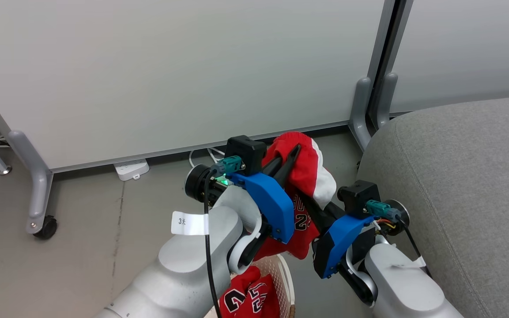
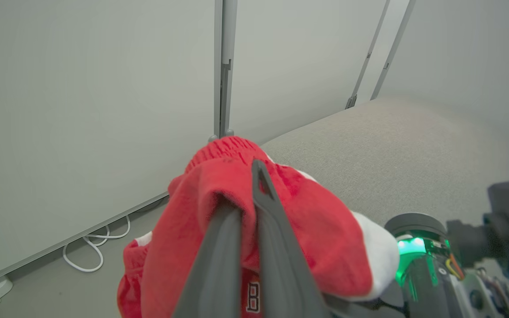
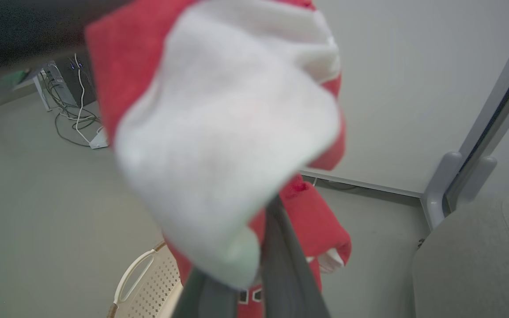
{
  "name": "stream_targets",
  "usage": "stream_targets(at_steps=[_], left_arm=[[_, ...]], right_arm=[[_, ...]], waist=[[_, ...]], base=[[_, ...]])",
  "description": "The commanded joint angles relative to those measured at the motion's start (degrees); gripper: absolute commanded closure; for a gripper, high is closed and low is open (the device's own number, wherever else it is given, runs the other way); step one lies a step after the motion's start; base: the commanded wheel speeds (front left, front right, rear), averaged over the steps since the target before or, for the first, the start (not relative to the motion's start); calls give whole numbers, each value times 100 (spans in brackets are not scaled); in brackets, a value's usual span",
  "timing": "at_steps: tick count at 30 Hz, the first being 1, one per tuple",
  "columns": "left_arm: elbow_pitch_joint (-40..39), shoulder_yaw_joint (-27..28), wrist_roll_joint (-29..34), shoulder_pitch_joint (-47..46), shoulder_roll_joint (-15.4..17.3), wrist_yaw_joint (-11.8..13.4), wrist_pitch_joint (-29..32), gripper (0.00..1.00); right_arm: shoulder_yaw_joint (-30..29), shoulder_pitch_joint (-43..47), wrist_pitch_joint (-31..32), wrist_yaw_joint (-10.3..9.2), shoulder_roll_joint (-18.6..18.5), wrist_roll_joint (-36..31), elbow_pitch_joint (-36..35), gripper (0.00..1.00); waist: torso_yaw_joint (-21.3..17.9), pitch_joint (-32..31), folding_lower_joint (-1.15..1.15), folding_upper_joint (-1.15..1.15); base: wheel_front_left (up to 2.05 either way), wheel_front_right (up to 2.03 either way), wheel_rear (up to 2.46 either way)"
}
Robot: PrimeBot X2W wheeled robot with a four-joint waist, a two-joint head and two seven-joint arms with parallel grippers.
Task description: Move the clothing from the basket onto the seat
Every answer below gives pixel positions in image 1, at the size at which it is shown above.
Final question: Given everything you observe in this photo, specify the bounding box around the teal camera connector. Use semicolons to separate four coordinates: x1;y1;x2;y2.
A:
366;200;401;222
210;155;243;177

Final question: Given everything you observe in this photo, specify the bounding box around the wide frosted partition panel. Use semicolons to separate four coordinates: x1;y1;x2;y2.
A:
0;0;397;174

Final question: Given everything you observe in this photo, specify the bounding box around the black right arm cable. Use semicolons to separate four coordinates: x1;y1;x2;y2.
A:
398;220;432;278

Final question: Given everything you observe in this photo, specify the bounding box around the white power strip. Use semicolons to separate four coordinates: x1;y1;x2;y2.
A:
114;159;150;182

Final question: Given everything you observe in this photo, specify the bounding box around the teal right camera connector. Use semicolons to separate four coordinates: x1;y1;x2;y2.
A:
366;200;401;222

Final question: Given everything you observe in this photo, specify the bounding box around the teal left camera connector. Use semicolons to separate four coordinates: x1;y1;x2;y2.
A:
210;155;243;177

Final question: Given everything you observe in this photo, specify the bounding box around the narrow frosted partition panel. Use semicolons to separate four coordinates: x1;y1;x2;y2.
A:
371;0;509;129

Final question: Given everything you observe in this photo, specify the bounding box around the white looped power cable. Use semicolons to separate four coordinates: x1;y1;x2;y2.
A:
188;148;226;169

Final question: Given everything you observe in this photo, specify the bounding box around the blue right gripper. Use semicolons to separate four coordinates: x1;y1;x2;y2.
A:
297;194;377;280

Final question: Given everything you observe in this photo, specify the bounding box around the grey fabric sofa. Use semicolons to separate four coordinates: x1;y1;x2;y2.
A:
357;94;509;318

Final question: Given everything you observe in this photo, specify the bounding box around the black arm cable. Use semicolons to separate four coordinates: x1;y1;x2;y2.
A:
398;220;432;278
203;166;223;318

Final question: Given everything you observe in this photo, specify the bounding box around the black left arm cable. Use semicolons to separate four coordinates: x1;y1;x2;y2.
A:
203;166;223;318

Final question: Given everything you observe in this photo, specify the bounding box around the cream perforated laundry basket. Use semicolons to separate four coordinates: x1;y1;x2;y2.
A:
204;254;295;318

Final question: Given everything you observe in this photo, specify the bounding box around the red jersey with black numbers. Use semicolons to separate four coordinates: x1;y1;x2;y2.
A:
218;266;280;318

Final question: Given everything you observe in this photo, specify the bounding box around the grey curved partition leg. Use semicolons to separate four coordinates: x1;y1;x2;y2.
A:
349;77;373;151
376;73;399;129

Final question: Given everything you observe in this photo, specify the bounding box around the black caster wheel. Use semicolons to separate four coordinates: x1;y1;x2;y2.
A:
34;216;58;240

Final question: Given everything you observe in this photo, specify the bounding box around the grey partition leg with caster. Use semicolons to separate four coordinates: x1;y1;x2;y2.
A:
8;130;54;235

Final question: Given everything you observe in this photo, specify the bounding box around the red jersey with white trim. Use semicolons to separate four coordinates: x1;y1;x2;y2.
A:
254;132;338;261

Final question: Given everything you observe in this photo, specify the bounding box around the white tag with print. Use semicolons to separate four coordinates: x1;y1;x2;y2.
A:
171;211;210;236

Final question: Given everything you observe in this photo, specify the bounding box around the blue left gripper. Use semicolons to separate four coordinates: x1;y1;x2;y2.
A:
230;144;302;244

